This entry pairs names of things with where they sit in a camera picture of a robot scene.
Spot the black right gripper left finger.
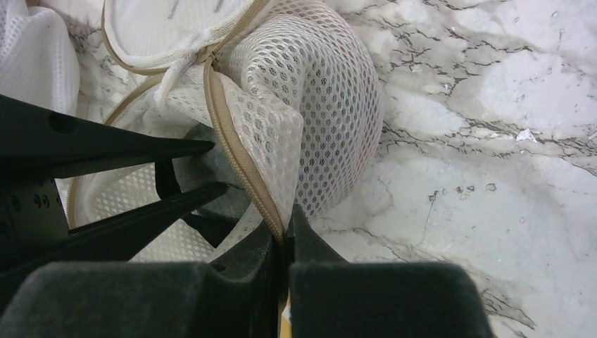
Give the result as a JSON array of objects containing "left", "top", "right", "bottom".
[{"left": 1, "top": 226, "right": 281, "bottom": 337}]

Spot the white blue-trimmed mesh bag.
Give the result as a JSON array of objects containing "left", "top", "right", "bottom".
[{"left": 1, "top": 1, "right": 80, "bottom": 115}]

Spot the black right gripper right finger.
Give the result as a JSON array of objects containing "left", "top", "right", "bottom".
[{"left": 287, "top": 205, "right": 493, "bottom": 337}]

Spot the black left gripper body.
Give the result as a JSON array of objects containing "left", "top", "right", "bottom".
[{"left": 1, "top": 178, "right": 70, "bottom": 275}]

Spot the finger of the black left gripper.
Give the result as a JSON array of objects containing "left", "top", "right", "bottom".
[
  {"left": 1, "top": 96, "right": 214, "bottom": 180},
  {"left": 1, "top": 182, "right": 228, "bottom": 312}
]

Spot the white mesh laundry bag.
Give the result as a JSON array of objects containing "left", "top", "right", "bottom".
[{"left": 65, "top": 0, "right": 386, "bottom": 263}]

